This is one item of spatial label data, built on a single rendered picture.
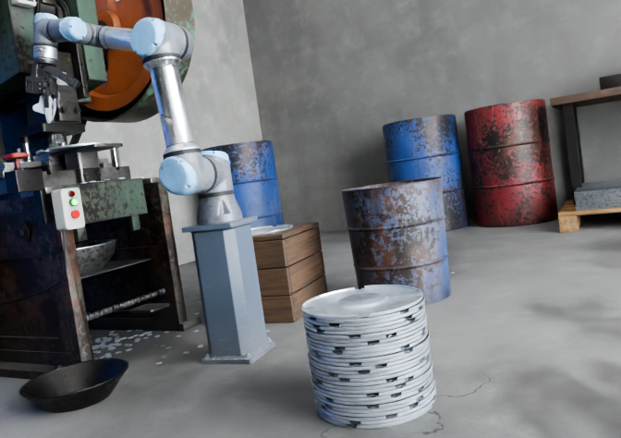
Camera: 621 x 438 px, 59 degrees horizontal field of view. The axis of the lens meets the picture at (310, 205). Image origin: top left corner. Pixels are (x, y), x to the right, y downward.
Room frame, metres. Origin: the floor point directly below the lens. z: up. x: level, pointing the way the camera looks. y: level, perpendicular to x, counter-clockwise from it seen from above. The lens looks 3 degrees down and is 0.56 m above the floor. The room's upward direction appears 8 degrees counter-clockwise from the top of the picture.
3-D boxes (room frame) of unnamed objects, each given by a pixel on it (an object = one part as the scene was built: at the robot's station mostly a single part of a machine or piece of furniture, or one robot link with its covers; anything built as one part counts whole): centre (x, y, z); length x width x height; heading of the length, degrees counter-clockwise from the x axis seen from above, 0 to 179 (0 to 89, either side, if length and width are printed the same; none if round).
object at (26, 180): (1.82, 0.92, 0.62); 0.10 x 0.06 x 0.20; 151
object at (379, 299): (1.31, -0.09, 0.25); 0.29 x 0.29 x 0.01
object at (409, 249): (2.30, -0.34, 0.24); 0.42 x 0.42 x 0.48
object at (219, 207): (1.82, 0.30, 0.50); 0.15 x 0.15 x 0.10
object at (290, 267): (2.38, 0.23, 0.18); 0.40 x 0.38 x 0.35; 67
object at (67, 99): (2.18, 0.93, 1.04); 0.17 x 0.15 x 0.30; 61
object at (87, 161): (2.12, 0.81, 0.72); 0.25 x 0.14 x 0.14; 61
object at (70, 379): (1.60, 0.75, 0.04); 0.30 x 0.30 x 0.07
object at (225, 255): (1.82, 0.30, 0.23); 0.19 x 0.19 x 0.45; 68
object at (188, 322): (2.50, 0.96, 0.45); 0.92 x 0.12 x 0.90; 61
